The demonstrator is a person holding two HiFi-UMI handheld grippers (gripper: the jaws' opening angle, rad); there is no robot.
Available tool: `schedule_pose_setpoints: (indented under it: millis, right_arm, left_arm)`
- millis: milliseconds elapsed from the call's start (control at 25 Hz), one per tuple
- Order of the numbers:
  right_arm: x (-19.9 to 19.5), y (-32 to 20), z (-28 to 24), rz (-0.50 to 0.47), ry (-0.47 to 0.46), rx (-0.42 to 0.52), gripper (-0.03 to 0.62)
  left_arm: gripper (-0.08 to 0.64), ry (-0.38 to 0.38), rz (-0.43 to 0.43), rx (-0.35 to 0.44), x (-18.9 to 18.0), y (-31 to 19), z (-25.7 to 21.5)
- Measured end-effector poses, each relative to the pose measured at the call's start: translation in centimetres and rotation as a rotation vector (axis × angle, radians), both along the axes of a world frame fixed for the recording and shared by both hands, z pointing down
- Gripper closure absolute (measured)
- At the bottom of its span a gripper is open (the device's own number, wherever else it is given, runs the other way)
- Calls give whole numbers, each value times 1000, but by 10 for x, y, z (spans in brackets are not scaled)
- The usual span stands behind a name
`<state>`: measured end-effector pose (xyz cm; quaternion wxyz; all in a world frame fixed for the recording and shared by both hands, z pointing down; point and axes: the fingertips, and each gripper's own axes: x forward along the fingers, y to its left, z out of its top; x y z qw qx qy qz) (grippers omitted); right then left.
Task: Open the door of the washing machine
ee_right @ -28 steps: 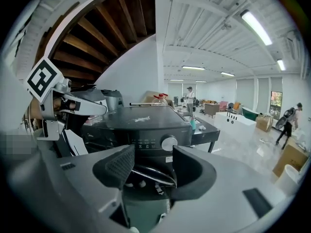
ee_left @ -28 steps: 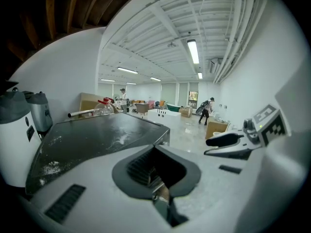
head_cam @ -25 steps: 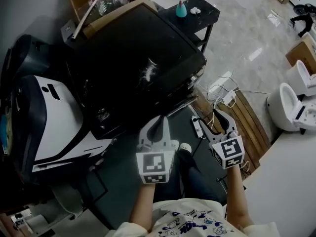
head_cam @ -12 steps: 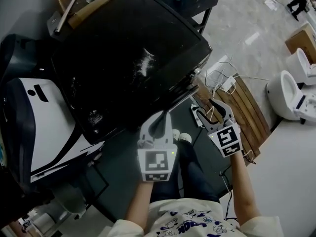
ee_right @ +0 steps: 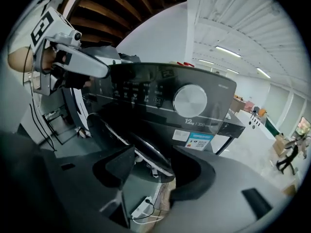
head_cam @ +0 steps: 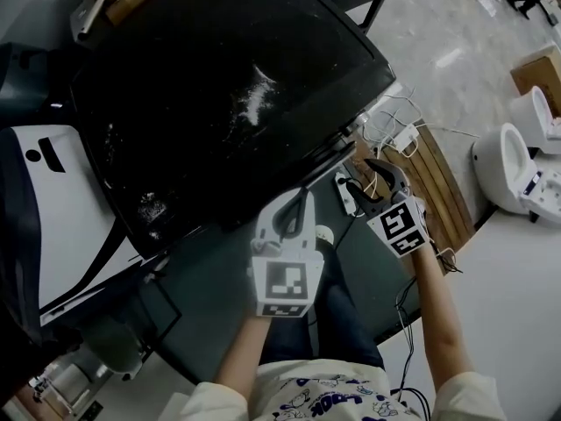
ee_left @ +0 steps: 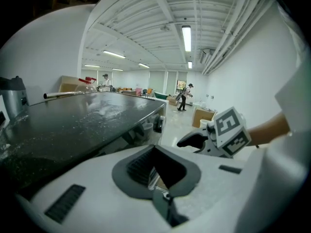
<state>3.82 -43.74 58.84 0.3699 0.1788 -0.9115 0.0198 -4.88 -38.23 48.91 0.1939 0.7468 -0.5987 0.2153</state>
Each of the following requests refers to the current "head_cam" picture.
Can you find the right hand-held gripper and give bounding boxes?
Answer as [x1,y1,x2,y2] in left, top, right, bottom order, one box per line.
[344,159,430,260]

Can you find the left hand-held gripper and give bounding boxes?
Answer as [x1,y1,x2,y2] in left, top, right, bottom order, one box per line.
[247,187,326,319]

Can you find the person's right forearm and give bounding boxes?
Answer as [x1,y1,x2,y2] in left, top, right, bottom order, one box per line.
[409,243,478,385]

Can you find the person's left forearm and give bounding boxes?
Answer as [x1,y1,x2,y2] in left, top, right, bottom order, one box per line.
[214,313,273,388]

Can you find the black glass-top machine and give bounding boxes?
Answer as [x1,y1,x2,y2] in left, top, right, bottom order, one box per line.
[69,0,395,258]

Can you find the white power strip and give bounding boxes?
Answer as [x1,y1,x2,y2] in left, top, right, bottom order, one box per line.
[335,171,365,214]

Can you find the white shoe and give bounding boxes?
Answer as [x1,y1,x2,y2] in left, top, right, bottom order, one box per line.
[314,225,337,247]

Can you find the white power adapter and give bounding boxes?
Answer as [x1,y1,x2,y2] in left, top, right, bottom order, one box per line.
[394,124,420,151]

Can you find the wooden slatted platform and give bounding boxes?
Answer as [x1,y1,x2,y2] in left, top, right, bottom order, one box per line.
[350,123,477,253]

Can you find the dark green round mat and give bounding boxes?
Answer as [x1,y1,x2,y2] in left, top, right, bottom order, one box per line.
[144,155,439,385]

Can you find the dark blue jeans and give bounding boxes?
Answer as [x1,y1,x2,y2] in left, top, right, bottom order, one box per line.
[262,234,387,370]

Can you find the white toilet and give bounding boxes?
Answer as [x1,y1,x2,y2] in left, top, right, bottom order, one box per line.
[510,84,561,153]
[472,123,561,224]

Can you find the printed white shirt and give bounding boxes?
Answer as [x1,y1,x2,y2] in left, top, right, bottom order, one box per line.
[174,357,501,421]

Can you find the brown cardboard box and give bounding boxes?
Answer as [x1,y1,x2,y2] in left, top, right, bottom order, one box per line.
[510,46,561,118]

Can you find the white ceramic fixture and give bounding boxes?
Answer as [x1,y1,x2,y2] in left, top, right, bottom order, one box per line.
[82,318,146,382]

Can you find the white and black appliance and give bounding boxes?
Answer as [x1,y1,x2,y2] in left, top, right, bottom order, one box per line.
[0,41,172,328]

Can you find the pale tube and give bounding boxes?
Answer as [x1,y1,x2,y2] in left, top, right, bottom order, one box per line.
[77,0,126,43]

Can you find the white cable bundle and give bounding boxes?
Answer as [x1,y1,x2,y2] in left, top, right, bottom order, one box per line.
[363,83,481,192]

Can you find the thin gripper cable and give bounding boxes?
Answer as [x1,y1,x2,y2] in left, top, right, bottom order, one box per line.
[389,246,464,421]

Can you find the black metal frame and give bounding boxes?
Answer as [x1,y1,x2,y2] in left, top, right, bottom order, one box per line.
[139,274,183,350]

